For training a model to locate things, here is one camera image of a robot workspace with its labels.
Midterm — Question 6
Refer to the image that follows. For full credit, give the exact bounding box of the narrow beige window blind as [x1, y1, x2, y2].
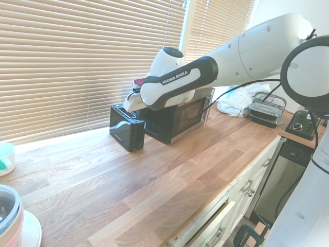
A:
[185, 0, 258, 60]

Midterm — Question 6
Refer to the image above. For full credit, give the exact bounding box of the black kitchen scale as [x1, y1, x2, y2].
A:
[284, 109, 321, 141]

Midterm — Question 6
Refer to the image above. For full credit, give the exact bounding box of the white plate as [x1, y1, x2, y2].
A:
[20, 210, 43, 247]

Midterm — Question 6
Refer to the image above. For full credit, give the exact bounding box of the green clamp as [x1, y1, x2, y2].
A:
[235, 223, 271, 245]

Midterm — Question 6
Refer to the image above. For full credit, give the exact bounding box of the black stainless steel microwave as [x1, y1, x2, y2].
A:
[143, 86, 215, 145]

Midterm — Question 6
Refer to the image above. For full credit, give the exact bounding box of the stainless steel dishwasher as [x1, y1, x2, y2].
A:
[252, 140, 315, 225]

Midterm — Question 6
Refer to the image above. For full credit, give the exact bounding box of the wide beige window blind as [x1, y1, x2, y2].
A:
[0, 0, 188, 145]

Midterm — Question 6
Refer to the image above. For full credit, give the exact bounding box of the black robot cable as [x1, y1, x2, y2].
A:
[183, 78, 282, 121]

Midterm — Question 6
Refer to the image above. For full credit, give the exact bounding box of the white green mug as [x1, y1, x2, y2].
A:
[0, 142, 16, 177]

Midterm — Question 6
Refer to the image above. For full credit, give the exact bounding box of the black food container clear lid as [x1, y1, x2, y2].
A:
[249, 91, 287, 119]

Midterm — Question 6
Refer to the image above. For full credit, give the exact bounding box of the pink bowl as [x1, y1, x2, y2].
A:
[0, 205, 26, 247]

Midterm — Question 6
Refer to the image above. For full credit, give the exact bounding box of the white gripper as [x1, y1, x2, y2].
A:
[122, 91, 145, 113]

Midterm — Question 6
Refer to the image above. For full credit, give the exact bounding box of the open white drawer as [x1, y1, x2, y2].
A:
[166, 200, 236, 247]

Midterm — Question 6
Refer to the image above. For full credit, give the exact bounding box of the white plastic bag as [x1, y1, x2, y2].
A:
[216, 84, 272, 118]

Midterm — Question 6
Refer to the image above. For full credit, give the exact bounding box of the black two-slot toaster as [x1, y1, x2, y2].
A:
[109, 104, 147, 153]

